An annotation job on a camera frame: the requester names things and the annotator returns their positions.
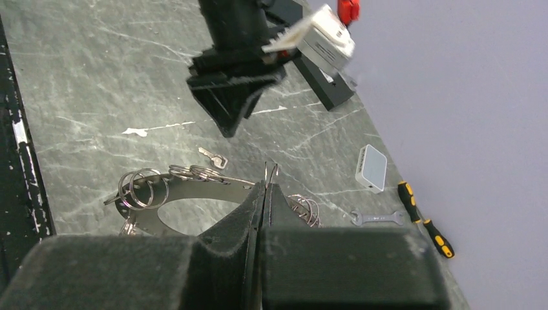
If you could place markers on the large metal keyring with rings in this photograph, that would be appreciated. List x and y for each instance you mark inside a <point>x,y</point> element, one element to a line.
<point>142,192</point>

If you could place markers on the clear plastic box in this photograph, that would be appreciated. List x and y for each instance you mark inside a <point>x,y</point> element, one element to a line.
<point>371,169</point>

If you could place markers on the yellow black screwdriver lower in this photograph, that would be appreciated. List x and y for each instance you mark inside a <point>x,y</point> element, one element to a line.
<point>407,198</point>

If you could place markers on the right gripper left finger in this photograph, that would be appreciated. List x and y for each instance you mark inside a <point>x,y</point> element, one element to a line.
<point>214,270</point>

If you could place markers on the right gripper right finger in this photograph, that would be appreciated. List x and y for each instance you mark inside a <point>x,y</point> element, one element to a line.
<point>343,267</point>

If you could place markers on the silver wrench right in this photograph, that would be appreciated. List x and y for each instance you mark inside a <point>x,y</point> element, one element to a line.
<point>359,218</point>

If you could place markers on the small loose key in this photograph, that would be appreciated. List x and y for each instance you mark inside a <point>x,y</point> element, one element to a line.
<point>217,160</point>

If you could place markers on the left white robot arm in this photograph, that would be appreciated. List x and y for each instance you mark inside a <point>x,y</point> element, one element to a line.
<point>236,24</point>

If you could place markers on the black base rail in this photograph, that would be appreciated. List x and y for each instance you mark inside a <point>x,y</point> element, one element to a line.
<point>26,217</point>

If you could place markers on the black flat box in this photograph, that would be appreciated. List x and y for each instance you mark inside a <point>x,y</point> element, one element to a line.
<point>331,94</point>

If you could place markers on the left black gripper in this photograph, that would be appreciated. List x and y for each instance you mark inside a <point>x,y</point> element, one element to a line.
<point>229,83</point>

